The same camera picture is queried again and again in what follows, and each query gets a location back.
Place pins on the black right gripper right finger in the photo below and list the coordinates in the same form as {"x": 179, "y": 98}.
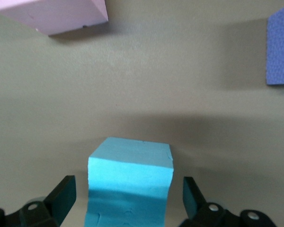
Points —
{"x": 203, "y": 215}

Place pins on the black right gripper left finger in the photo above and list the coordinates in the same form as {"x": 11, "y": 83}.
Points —
{"x": 49, "y": 212}

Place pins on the light blue foam block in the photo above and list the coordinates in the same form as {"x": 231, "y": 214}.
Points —
{"x": 130, "y": 170}

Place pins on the brown table cover sheet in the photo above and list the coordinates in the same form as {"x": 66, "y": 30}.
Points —
{"x": 132, "y": 82}

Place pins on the purple foam block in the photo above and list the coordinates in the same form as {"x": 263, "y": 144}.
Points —
{"x": 281, "y": 52}

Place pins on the pink foam block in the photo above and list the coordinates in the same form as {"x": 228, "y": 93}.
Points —
{"x": 49, "y": 14}

